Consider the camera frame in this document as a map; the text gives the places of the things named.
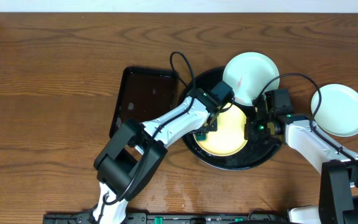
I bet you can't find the yellow plate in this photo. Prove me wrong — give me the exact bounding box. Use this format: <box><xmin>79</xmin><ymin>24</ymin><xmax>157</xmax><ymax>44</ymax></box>
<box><xmin>196</xmin><ymin>105</ymin><xmax>247</xmax><ymax>157</ymax></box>

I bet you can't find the green scrubbing sponge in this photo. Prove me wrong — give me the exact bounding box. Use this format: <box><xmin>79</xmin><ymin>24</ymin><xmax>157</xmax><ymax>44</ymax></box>
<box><xmin>195</xmin><ymin>133</ymin><xmax>206</xmax><ymax>141</ymax></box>

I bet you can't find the small light green plate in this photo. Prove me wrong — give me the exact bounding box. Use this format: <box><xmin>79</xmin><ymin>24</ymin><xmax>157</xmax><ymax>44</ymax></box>
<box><xmin>311</xmin><ymin>84</ymin><xmax>358</xmax><ymax>137</ymax></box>

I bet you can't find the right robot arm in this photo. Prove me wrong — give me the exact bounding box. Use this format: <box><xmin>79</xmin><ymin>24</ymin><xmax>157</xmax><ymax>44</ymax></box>
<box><xmin>245</xmin><ymin>90</ymin><xmax>358</xmax><ymax>223</ymax></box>

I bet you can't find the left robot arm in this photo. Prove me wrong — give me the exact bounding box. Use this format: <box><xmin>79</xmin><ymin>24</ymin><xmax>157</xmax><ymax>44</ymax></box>
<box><xmin>89</xmin><ymin>81</ymin><xmax>234</xmax><ymax>223</ymax></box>

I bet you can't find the black round tray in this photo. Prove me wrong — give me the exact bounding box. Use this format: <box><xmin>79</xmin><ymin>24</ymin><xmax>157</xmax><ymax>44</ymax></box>
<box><xmin>181</xmin><ymin>67</ymin><xmax>282</xmax><ymax>170</ymax></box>

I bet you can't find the black rectangular water tray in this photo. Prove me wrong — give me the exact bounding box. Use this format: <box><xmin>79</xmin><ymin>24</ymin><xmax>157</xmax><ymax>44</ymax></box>
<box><xmin>109</xmin><ymin>66</ymin><xmax>178</xmax><ymax>137</ymax></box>

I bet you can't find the large light green plate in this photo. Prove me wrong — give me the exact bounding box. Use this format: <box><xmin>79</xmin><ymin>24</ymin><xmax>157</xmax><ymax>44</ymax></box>
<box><xmin>223</xmin><ymin>52</ymin><xmax>279</xmax><ymax>106</ymax></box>

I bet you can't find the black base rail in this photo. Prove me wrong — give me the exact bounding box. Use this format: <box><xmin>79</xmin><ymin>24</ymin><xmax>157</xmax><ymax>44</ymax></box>
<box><xmin>42</xmin><ymin>209</ymin><xmax>290</xmax><ymax>224</ymax></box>

